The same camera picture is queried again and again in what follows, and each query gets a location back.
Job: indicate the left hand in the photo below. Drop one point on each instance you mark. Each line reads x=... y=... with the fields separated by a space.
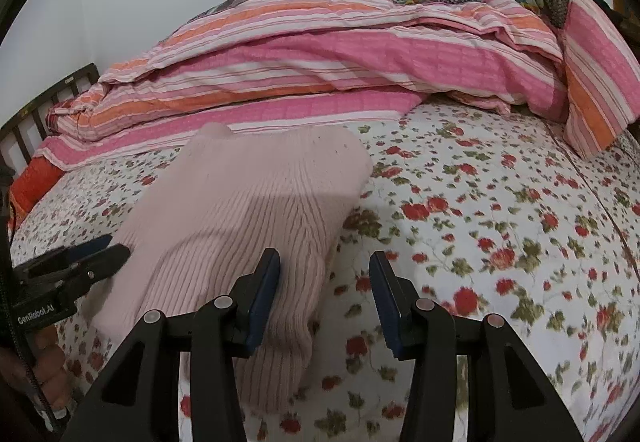
x=49 y=369

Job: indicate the pink knitted sweater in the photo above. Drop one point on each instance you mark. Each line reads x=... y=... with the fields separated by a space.
x=207 y=219

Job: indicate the pink orange striped quilt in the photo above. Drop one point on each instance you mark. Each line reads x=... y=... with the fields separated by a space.
x=583 y=75

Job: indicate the red pillow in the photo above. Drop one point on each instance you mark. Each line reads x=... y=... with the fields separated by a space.
x=34 y=182

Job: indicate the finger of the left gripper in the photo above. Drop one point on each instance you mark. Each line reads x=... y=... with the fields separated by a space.
x=75 y=247
x=78 y=277

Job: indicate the floral bed sheet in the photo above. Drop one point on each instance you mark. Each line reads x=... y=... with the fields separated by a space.
x=484 y=214

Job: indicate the dark wooden headboard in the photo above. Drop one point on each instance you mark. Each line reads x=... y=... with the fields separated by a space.
x=23 y=133

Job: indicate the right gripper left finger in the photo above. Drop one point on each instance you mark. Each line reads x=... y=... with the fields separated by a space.
x=135 y=397

